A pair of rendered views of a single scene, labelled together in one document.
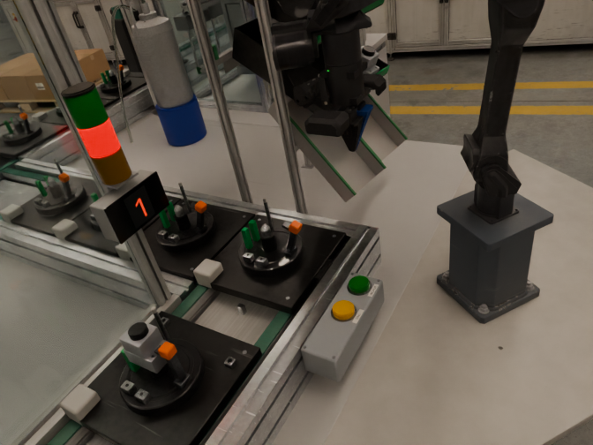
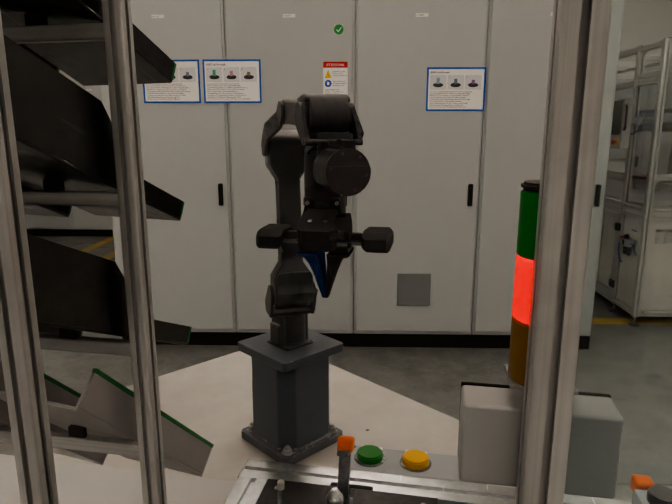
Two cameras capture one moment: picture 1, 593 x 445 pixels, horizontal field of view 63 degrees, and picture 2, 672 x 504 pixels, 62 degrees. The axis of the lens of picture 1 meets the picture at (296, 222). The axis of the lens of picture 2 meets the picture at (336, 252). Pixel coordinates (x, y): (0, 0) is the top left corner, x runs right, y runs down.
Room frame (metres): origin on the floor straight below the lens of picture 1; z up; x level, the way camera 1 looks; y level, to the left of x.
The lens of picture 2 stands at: (1.06, 0.58, 1.45)
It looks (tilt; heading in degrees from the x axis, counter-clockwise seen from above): 12 degrees down; 244
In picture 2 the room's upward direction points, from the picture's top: straight up
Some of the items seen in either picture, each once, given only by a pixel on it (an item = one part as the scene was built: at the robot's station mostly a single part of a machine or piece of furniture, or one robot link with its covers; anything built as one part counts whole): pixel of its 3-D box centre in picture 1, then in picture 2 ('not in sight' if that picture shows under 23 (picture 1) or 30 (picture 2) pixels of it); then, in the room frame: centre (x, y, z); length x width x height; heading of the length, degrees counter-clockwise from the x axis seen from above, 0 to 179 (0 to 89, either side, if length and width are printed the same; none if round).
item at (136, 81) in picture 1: (112, 78); not in sight; (2.23, 0.68, 1.01); 0.24 x 0.24 x 0.13; 53
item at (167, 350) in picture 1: (169, 361); not in sight; (0.52, 0.24, 1.04); 0.04 x 0.02 x 0.08; 53
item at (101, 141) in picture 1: (99, 137); (547, 287); (0.73, 0.28, 1.33); 0.05 x 0.05 x 0.05
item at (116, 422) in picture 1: (165, 381); not in sight; (0.54, 0.27, 0.96); 0.24 x 0.24 x 0.02; 53
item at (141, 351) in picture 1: (140, 342); not in sight; (0.55, 0.28, 1.06); 0.08 x 0.04 x 0.07; 54
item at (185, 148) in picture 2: not in sight; (179, 179); (0.31, -3.37, 1.12); 0.80 x 0.54 x 2.25; 152
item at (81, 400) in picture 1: (82, 404); not in sight; (0.52, 0.41, 0.97); 0.05 x 0.05 x 0.04; 53
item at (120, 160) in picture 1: (111, 164); (542, 348); (0.73, 0.28, 1.28); 0.05 x 0.05 x 0.05
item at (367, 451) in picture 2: (359, 285); (369, 457); (0.67, -0.09, 0.96); 0.04 x 0.04 x 0.02
